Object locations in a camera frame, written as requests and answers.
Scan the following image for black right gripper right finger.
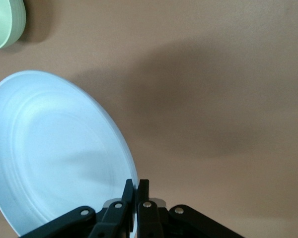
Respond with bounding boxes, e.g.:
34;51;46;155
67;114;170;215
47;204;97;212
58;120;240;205
136;178;245;238

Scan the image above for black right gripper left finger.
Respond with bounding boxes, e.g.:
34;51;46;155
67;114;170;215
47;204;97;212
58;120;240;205
19;178;135;238

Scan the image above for light blue shallow bowl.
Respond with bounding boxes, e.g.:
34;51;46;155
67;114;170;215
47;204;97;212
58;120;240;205
0;69;139;238

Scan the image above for light green bowl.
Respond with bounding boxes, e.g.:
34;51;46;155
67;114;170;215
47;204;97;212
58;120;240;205
0;0;27;52

